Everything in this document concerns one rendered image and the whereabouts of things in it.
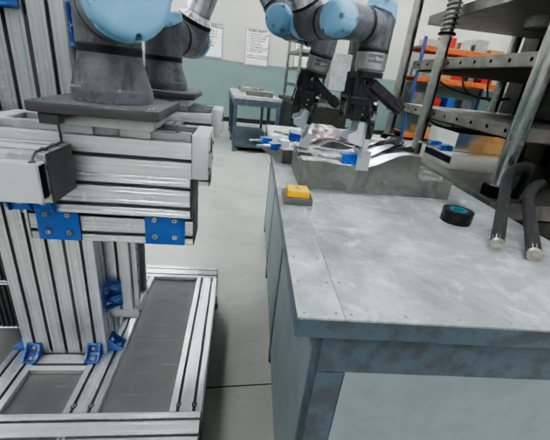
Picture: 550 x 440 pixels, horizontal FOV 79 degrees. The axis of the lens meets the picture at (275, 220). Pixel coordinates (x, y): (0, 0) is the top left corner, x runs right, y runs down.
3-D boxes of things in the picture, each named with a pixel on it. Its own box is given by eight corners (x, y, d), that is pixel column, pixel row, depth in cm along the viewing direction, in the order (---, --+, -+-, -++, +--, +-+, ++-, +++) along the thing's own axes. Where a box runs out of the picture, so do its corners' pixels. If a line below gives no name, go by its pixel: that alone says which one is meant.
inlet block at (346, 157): (320, 167, 91) (324, 147, 89) (318, 162, 96) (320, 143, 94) (367, 171, 92) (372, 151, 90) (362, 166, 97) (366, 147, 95)
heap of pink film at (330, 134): (306, 147, 137) (309, 128, 134) (290, 139, 152) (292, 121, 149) (360, 149, 146) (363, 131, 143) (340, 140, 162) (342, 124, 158)
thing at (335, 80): (289, 153, 532) (307, 2, 451) (274, 135, 671) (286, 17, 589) (345, 157, 549) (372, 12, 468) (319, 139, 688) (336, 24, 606)
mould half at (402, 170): (298, 187, 107) (304, 144, 101) (291, 166, 130) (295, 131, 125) (447, 200, 111) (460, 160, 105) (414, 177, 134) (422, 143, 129)
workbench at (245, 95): (230, 151, 501) (234, 88, 466) (227, 130, 672) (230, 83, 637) (276, 154, 514) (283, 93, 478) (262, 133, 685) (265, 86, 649)
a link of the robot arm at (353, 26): (305, 37, 79) (340, 44, 85) (338, 36, 71) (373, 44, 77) (311, -2, 76) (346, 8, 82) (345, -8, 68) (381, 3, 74)
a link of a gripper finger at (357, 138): (343, 156, 90) (347, 120, 88) (364, 158, 90) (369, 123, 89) (346, 156, 87) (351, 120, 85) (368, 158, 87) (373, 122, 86)
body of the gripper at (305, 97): (290, 102, 116) (300, 65, 110) (313, 108, 118) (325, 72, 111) (292, 107, 110) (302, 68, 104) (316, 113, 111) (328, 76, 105)
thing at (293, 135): (271, 140, 117) (275, 125, 114) (271, 135, 121) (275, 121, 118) (307, 148, 119) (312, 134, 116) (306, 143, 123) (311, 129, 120)
